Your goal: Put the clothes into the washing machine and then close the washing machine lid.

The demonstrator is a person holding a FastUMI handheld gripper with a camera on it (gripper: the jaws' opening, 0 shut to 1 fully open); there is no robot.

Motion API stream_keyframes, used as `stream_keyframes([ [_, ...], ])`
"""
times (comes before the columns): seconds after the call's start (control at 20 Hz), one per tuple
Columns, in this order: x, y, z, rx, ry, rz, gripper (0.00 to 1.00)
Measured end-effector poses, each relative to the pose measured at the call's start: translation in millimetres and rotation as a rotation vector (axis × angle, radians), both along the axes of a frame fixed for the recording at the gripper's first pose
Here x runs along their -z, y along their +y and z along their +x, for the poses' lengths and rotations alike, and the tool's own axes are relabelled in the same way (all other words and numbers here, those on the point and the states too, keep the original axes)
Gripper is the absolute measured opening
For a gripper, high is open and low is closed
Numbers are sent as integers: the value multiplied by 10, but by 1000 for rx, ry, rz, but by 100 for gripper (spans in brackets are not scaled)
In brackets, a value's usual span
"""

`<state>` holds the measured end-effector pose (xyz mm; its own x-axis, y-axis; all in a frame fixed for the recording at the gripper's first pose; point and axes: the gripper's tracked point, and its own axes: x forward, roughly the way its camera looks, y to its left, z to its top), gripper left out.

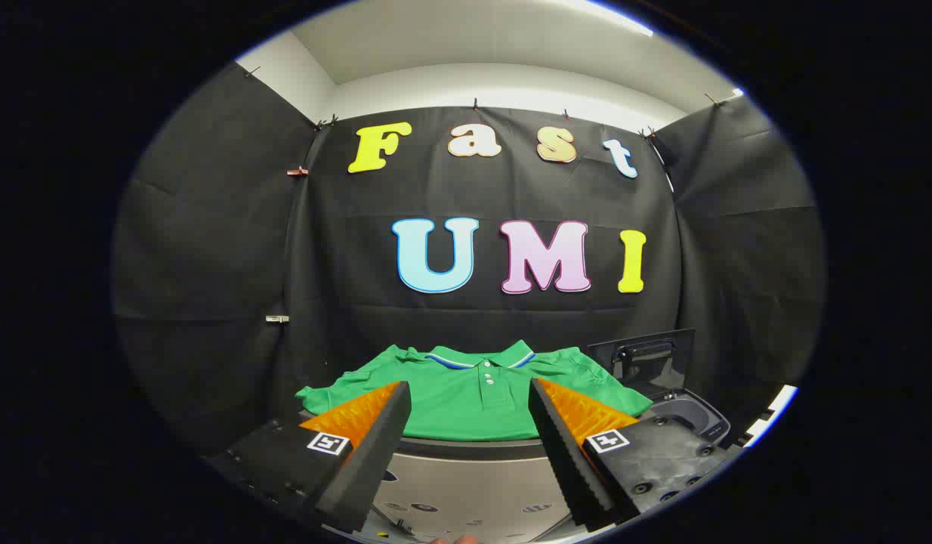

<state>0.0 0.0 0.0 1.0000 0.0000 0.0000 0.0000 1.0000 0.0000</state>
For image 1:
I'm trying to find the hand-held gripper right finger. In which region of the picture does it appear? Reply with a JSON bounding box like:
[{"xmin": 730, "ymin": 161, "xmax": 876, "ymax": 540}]
[{"xmin": 528, "ymin": 376, "xmax": 742, "ymax": 532}]

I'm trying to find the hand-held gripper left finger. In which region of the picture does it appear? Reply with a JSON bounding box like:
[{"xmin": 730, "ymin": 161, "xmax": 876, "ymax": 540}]
[{"xmin": 208, "ymin": 380, "xmax": 412, "ymax": 534}]

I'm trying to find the green polo shirt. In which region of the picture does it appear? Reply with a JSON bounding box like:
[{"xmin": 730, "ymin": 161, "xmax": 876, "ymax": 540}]
[{"xmin": 295, "ymin": 340, "xmax": 654, "ymax": 443}]

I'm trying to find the black backdrop cloth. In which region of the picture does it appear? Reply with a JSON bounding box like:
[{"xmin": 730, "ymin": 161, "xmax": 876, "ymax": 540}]
[{"xmin": 111, "ymin": 64, "xmax": 826, "ymax": 454}]

